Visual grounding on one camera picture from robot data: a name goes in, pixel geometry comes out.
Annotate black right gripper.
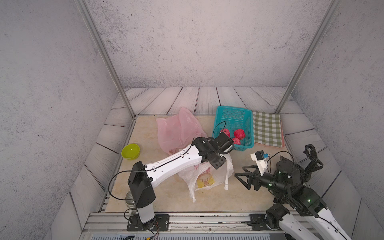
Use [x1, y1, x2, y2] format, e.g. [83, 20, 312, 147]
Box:
[234, 165, 290, 196]

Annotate red apple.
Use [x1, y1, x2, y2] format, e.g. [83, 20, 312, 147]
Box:
[234, 129, 246, 140]
[232, 137, 241, 145]
[221, 129, 231, 138]

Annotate pink white striped bag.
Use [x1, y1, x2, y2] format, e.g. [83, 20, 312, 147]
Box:
[178, 154, 234, 203]

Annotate pink plastic bag apple print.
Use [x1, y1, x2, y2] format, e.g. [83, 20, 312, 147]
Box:
[156, 107, 207, 155]

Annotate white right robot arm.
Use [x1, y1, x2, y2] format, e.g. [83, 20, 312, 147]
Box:
[235, 144, 350, 240]

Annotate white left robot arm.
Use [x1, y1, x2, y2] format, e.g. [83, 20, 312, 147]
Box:
[128, 133, 235, 224]

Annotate black plastic bag knotted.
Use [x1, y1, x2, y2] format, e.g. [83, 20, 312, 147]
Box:
[298, 144, 324, 183]

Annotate teal plastic perforated basket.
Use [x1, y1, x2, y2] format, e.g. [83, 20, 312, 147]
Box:
[212, 106, 254, 152]

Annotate green white checkered cloth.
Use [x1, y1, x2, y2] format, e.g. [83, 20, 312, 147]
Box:
[253, 112, 285, 148]

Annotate green plastic bowl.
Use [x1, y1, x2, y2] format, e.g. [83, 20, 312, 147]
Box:
[121, 144, 140, 160]

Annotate silver ribbed metal cup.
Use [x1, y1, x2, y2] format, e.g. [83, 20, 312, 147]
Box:
[125, 191, 137, 210]

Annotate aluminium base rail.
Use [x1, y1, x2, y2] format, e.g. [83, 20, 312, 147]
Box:
[80, 211, 286, 240]

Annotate right aluminium frame post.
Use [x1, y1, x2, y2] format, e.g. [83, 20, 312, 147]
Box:
[275, 0, 342, 114]

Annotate aluminium frame post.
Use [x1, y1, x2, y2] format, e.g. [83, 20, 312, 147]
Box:
[275, 0, 342, 114]
[75, 0, 136, 118]

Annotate left aluminium frame post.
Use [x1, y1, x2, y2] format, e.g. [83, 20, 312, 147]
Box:
[75, 0, 136, 118]

